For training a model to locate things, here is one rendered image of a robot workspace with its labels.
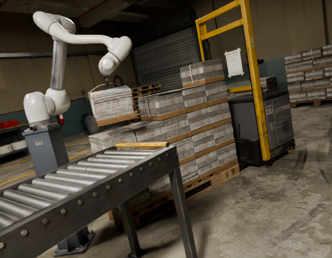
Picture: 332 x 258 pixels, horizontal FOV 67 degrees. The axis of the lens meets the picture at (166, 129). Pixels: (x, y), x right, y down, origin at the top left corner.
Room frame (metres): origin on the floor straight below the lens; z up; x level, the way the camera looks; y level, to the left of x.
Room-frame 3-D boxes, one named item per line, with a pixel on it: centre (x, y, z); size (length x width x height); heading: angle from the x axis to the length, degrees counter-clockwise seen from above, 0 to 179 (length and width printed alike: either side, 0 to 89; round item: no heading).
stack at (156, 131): (2.41, 0.11, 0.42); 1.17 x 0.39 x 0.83; 123
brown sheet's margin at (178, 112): (2.48, 0.01, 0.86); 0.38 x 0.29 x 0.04; 34
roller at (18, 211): (0.95, 0.65, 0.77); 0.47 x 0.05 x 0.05; 50
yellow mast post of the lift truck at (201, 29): (3.31, -0.69, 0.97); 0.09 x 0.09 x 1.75; 33
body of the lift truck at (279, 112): (3.23, -1.18, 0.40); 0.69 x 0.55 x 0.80; 33
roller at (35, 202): (1.00, 0.61, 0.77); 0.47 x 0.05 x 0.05; 50
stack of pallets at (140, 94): (9.20, 0.57, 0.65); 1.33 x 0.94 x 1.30; 144
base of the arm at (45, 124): (1.92, 0.93, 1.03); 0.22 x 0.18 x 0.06; 174
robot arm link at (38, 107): (1.95, 0.92, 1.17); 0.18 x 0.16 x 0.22; 158
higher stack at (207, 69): (2.80, -0.50, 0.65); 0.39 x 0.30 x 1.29; 33
